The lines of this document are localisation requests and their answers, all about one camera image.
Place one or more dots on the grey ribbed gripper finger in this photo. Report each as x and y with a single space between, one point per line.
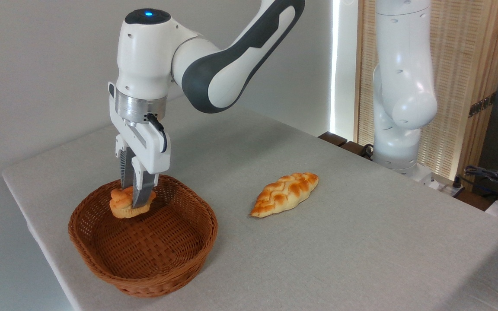
143 190
126 170

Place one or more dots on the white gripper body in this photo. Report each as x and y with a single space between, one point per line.
149 151

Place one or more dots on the round golden bread bun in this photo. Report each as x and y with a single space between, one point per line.
121 207

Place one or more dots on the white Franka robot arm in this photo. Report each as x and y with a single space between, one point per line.
145 56

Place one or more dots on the brown wicker basket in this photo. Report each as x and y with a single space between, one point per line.
145 246

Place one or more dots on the long braided bread loaf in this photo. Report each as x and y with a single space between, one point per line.
284 194

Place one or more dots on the dark brown wooden board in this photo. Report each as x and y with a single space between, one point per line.
339 141

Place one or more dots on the grey tablecloth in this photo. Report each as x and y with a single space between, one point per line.
339 242

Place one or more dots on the brass hinge on screen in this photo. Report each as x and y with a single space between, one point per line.
482 104

